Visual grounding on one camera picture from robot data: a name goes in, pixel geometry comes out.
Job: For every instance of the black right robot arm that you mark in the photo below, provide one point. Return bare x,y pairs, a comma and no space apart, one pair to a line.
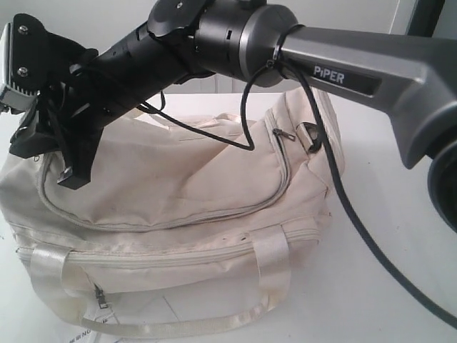
411,79

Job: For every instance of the dark vertical post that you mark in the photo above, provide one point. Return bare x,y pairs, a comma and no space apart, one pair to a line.
425,17

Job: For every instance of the cream fabric duffel bag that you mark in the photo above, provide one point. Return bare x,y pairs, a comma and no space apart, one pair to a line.
169,208

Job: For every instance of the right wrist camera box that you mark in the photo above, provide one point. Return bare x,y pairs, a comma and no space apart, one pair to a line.
33,59

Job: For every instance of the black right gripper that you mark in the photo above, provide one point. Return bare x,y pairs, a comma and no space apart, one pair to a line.
68,116

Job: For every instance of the white paper hang tag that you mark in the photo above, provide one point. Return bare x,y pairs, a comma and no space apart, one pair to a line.
69,333

